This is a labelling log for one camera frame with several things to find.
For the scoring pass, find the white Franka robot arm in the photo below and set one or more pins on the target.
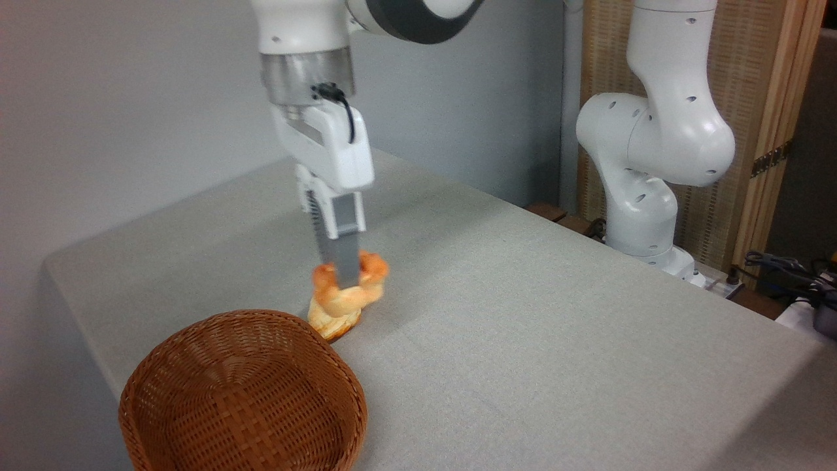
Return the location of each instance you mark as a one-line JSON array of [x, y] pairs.
[[654, 144]]

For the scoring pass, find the long braided bread loaf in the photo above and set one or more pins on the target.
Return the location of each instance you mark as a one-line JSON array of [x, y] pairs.
[[333, 320]]

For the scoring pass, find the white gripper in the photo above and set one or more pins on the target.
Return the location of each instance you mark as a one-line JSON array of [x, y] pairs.
[[340, 157]]

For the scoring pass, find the round orange bread roll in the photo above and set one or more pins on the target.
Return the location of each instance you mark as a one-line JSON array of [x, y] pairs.
[[366, 281]]

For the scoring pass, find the white power strip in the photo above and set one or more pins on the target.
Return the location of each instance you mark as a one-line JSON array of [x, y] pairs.
[[716, 284]]

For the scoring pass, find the gray tablecloth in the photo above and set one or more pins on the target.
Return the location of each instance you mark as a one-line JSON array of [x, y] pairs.
[[523, 340]]

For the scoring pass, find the brown wicker basket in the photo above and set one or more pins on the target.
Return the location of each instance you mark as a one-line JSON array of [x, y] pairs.
[[307, 425]]

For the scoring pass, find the rattan wooden folding screen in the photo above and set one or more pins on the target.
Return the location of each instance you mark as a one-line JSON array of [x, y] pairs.
[[752, 98]]

